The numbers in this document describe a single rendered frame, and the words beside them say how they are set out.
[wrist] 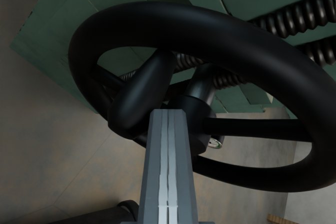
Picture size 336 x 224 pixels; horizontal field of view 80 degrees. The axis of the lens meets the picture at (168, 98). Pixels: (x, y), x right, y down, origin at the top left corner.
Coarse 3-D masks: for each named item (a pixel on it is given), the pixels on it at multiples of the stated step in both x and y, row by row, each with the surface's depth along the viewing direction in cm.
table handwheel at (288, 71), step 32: (96, 32) 14; (128, 32) 12; (160, 32) 11; (192, 32) 11; (224, 32) 10; (256, 32) 10; (96, 64) 22; (224, 64) 11; (256, 64) 10; (288, 64) 10; (96, 96) 26; (192, 96) 22; (288, 96) 11; (320, 96) 11; (192, 128) 20; (224, 128) 19; (256, 128) 17; (288, 128) 15; (320, 128) 12; (192, 160) 31; (320, 160) 15
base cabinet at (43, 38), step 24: (48, 0) 44; (72, 0) 41; (96, 0) 38; (120, 0) 36; (144, 0) 33; (24, 24) 58; (48, 24) 52; (72, 24) 47; (24, 48) 72; (48, 48) 63; (120, 48) 47; (144, 48) 43; (48, 72) 81; (120, 72) 56; (192, 72) 43; (216, 96) 47
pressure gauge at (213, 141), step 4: (212, 136) 50; (216, 136) 50; (220, 136) 51; (212, 140) 51; (216, 140) 50; (220, 140) 51; (208, 144) 54; (212, 144) 53; (216, 144) 52; (220, 144) 51; (216, 148) 54
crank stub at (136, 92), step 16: (160, 48) 13; (144, 64) 12; (160, 64) 12; (128, 80) 11; (144, 80) 11; (160, 80) 11; (128, 96) 10; (144, 96) 10; (160, 96) 11; (112, 112) 10; (128, 112) 10; (144, 112) 10; (112, 128) 10; (128, 128) 10; (144, 128) 10
